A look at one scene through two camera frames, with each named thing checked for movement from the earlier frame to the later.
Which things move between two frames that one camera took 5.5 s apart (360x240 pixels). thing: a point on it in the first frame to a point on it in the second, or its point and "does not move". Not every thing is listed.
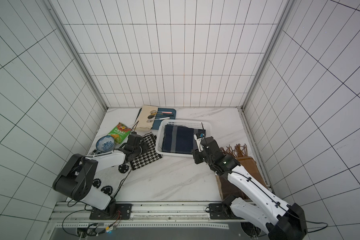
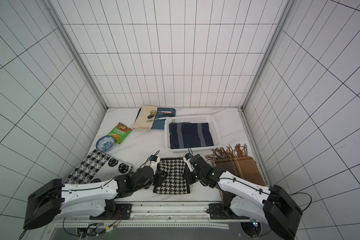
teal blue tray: x=163 y=113 does not move
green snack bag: x=120 y=133 does not move
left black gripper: x=145 y=148 to x=158 y=174
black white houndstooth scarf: x=153 y=153 to x=177 y=181
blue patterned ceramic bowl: x=105 y=143 does not move
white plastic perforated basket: x=206 y=123 to x=188 y=133
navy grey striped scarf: x=179 y=139 does not move
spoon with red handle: x=154 y=111 does not move
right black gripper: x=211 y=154 to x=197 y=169
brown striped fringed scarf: x=239 y=151 does not move
